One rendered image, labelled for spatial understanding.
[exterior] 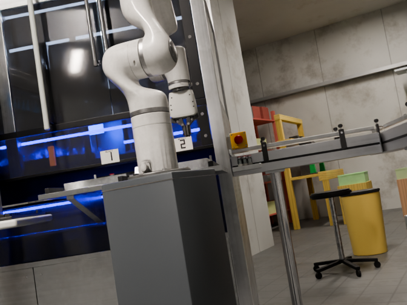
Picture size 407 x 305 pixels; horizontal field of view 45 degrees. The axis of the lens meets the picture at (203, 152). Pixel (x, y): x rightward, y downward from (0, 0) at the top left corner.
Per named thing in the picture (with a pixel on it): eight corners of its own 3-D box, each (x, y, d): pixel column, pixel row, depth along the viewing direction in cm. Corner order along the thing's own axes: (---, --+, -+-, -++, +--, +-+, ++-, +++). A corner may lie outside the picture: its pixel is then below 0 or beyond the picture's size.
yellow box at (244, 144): (232, 150, 224) (230, 135, 224) (248, 147, 223) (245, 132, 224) (232, 149, 216) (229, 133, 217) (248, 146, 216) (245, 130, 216)
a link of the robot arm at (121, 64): (161, 109, 141) (149, 29, 143) (103, 121, 146) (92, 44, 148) (175, 114, 152) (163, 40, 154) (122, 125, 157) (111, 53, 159)
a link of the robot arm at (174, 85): (192, 83, 186) (194, 90, 186) (169, 87, 187) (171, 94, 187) (189, 78, 178) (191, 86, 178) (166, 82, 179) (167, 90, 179)
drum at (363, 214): (387, 255, 426) (375, 189, 431) (346, 258, 444) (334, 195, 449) (394, 247, 458) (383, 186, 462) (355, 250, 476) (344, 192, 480)
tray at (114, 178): (92, 191, 231) (91, 183, 231) (146, 182, 228) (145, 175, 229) (65, 192, 197) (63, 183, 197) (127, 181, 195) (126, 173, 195)
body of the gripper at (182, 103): (194, 88, 186) (199, 116, 185) (168, 92, 187) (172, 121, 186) (192, 83, 178) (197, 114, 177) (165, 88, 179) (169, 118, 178)
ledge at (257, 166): (234, 172, 230) (233, 168, 231) (261, 168, 229) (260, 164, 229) (232, 172, 216) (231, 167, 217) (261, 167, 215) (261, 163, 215)
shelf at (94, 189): (83, 196, 231) (82, 192, 231) (229, 173, 225) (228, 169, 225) (38, 200, 183) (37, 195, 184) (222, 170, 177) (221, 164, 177)
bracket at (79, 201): (99, 223, 221) (94, 194, 222) (105, 221, 221) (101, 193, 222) (70, 230, 187) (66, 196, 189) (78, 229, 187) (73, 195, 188)
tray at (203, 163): (158, 179, 216) (157, 171, 217) (216, 169, 214) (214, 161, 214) (140, 178, 183) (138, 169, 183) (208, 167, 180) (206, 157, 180)
